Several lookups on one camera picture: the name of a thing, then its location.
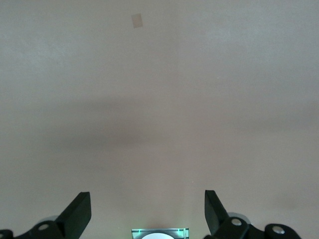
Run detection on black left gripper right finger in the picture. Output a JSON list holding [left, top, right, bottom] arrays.
[[203, 190, 304, 239]]

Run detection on brown tape patch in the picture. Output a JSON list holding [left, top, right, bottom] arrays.
[[131, 12, 145, 29]]

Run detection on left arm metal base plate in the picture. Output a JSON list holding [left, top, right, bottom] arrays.
[[131, 227, 190, 239]]

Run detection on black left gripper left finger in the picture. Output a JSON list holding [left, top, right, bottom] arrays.
[[0, 191, 92, 239]]

